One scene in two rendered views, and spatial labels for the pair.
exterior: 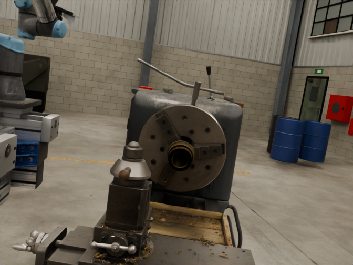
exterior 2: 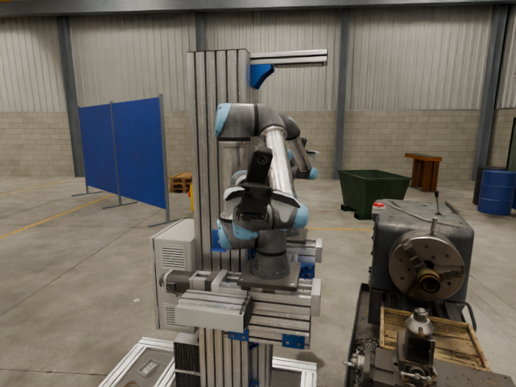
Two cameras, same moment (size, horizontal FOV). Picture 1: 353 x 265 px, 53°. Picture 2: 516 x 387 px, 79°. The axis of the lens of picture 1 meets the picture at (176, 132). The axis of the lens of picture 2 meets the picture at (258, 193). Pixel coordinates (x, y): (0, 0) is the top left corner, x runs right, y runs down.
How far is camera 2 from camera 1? 0.57 m
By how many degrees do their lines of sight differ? 19
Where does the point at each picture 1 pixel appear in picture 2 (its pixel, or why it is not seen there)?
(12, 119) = (296, 249)
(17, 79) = not seen: hidden behind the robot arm
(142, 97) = (384, 223)
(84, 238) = (388, 362)
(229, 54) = (421, 108)
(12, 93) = (294, 232)
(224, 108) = (457, 230)
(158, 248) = (440, 372)
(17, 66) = not seen: hidden behind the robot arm
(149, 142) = (398, 264)
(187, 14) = (375, 78)
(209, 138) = (449, 262)
